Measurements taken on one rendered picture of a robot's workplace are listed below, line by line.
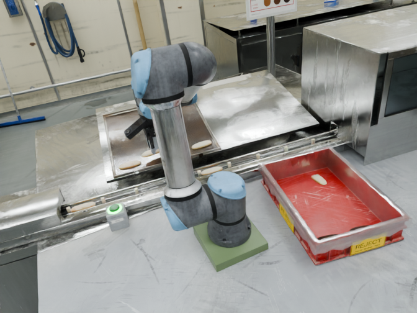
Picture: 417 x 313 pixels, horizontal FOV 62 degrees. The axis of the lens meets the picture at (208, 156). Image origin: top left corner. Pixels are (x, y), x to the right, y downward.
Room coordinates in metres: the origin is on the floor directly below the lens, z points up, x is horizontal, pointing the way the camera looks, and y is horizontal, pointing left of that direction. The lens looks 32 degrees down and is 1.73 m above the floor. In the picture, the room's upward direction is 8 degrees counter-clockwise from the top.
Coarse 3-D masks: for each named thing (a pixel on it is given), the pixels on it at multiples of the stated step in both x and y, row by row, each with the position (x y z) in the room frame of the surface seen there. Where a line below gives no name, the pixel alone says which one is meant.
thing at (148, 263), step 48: (384, 192) 0.99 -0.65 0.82; (96, 240) 0.95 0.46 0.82; (144, 240) 0.92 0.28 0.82; (192, 240) 0.88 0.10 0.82; (288, 240) 0.82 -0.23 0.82; (48, 288) 0.76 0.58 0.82; (96, 288) 0.74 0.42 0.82; (144, 288) 0.71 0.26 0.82; (192, 288) 0.68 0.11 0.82; (240, 288) 0.66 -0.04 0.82; (288, 288) 0.64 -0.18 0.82; (336, 288) 0.61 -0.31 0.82; (384, 288) 0.59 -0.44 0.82
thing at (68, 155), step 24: (288, 72) 2.40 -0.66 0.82; (72, 120) 2.09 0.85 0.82; (96, 120) 2.03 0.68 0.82; (48, 144) 1.80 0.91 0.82; (72, 144) 1.76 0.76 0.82; (96, 144) 1.72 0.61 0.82; (264, 144) 1.46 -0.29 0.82; (48, 168) 1.53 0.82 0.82; (72, 168) 1.49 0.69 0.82; (96, 168) 1.46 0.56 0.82; (72, 192) 1.29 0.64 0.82; (96, 192) 1.26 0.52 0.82; (48, 240) 0.99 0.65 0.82; (72, 240) 0.97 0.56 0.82
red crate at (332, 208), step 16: (304, 176) 1.15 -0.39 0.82; (336, 176) 1.12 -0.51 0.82; (288, 192) 1.07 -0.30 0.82; (304, 192) 1.05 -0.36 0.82; (320, 192) 1.04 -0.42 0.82; (336, 192) 1.02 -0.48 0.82; (304, 208) 0.96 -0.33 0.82; (320, 208) 0.95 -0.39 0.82; (336, 208) 0.94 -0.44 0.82; (352, 208) 0.92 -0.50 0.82; (368, 208) 0.91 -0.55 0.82; (320, 224) 0.87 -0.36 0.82; (336, 224) 0.86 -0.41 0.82; (352, 224) 0.85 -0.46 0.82; (368, 224) 0.84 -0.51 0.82; (304, 240) 0.78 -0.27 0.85; (320, 256) 0.71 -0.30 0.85; (336, 256) 0.71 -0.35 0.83
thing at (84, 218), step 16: (320, 144) 1.32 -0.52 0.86; (336, 144) 1.30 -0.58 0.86; (208, 176) 1.20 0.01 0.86; (240, 176) 1.19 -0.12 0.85; (160, 192) 1.14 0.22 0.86; (96, 208) 1.09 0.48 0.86; (128, 208) 1.08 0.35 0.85; (144, 208) 1.09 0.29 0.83; (64, 224) 1.02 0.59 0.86; (80, 224) 1.03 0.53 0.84; (16, 240) 0.98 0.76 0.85; (32, 240) 0.99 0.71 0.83
